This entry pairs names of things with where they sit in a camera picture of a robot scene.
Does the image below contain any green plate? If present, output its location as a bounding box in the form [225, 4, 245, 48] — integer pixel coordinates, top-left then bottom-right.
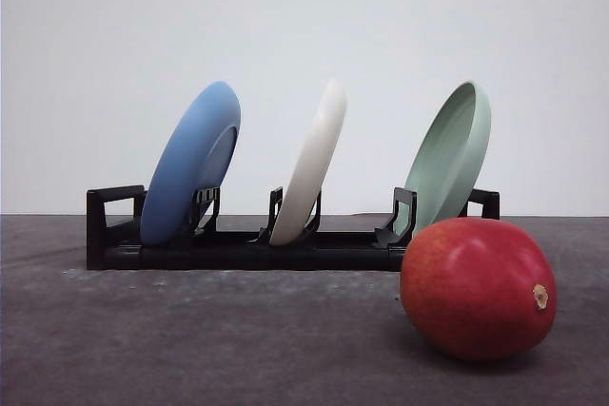
[396, 81, 491, 235]

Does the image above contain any red pomegranate fruit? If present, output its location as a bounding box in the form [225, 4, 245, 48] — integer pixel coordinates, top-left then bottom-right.
[400, 217, 557, 361]

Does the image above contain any blue plate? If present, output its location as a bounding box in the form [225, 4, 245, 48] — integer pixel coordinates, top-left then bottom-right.
[141, 81, 242, 246]

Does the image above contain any black plate rack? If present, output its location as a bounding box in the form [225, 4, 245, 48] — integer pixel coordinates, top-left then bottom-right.
[86, 184, 501, 273]

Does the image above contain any white plate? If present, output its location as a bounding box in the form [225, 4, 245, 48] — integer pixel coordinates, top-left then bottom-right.
[270, 79, 346, 245]

